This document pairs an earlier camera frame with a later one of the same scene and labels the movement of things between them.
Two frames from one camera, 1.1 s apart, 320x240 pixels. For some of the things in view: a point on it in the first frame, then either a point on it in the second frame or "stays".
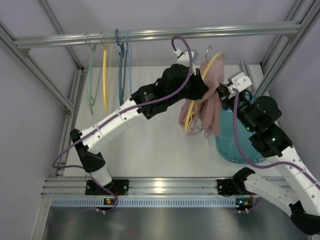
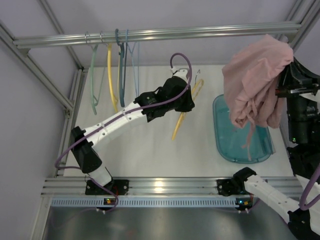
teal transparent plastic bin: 226,142 stays
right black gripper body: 222,91 -> 296,83
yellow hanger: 104,75 -> 109,66
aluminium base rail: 137,186 stays
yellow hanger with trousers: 188,120 -> 182,115
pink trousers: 204,113 -> 252,81
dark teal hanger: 121,53 stays
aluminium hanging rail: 285,29 stays
